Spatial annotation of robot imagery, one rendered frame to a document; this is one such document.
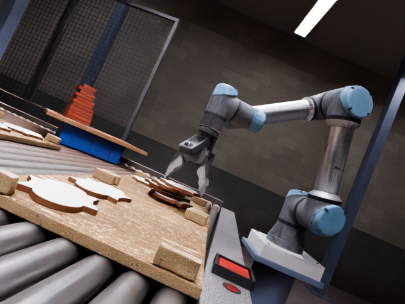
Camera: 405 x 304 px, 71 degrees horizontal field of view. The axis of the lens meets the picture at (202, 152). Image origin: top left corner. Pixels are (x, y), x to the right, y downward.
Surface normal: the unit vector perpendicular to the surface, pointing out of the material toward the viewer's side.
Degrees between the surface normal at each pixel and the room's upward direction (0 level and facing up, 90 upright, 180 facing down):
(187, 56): 90
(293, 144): 90
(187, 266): 89
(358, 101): 83
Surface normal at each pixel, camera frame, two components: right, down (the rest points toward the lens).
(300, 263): 0.04, -0.05
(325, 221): 0.22, 0.18
